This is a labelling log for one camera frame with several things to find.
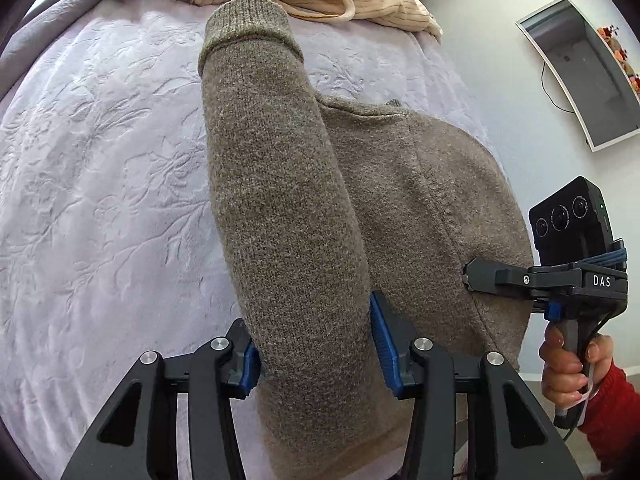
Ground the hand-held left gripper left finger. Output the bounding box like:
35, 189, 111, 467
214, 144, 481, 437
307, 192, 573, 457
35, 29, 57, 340
60, 319, 261, 480

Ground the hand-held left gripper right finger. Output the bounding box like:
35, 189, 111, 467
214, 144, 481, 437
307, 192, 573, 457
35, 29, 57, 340
369, 291, 586, 480

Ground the grey bed cover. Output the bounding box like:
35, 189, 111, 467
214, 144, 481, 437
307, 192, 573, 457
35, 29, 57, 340
0, 0, 116, 78

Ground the pale embossed bed blanket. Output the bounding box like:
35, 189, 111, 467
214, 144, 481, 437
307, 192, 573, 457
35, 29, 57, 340
0, 0, 501, 480

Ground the person's red sleeved forearm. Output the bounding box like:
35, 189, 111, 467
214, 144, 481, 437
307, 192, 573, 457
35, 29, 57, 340
580, 362, 640, 476

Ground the brown knitted sweater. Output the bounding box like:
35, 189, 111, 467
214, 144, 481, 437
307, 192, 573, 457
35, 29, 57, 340
197, 0, 533, 480

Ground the person's right hand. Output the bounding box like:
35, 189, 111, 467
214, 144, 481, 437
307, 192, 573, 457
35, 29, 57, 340
539, 327, 615, 407

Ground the orange flower decoration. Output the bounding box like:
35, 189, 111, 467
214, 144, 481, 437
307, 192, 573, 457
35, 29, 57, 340
597, 24, 640, 93

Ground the thin black wall cable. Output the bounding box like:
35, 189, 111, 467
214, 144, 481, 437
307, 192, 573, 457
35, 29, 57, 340
541, 62, 576, 113

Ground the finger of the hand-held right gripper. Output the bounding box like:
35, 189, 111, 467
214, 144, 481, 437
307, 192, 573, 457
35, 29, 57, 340
462, 258, 583, 306

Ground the white framed wall mirror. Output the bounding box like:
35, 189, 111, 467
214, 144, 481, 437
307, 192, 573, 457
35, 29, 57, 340
516, 0, 640, 153

